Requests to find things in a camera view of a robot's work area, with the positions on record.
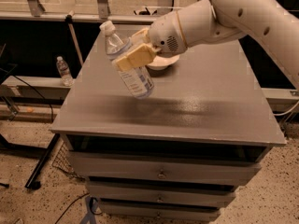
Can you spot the top cabinet drawer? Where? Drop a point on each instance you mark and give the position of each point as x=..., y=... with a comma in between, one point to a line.
x=163, y=169

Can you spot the wooden stick leaning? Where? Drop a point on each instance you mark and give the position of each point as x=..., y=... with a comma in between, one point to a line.
x=69, y=21

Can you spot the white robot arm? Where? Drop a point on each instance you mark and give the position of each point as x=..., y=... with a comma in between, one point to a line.
x=218, y=21

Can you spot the grey drawer cabinet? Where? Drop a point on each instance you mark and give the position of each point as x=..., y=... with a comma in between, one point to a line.
x=208, y=106

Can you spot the bottom cabinet drawer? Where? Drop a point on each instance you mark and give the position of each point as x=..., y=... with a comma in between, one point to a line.
x=159, y=210

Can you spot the middle cabinet drawer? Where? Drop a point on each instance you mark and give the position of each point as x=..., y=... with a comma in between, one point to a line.
x=154, y=194

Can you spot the clear water bottle background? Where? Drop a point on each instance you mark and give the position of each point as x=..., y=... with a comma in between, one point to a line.
x=64, y=71

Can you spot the white bowl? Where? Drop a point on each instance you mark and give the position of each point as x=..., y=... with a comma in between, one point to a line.
x=161, y=63

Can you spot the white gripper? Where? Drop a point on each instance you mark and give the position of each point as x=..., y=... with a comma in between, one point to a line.
x=165, y=34

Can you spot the metal railing frame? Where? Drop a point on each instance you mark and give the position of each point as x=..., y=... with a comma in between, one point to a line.
x=137, y=11

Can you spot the blue labelled plastic bottle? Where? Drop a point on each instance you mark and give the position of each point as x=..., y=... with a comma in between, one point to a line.
x=137, y=80

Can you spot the black floor pole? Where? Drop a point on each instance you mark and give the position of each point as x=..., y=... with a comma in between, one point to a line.
x=32, y=183

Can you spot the cabinet drawer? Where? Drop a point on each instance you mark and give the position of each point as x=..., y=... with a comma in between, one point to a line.
x=159, y=210
x=154, y=194
x=163, y=169

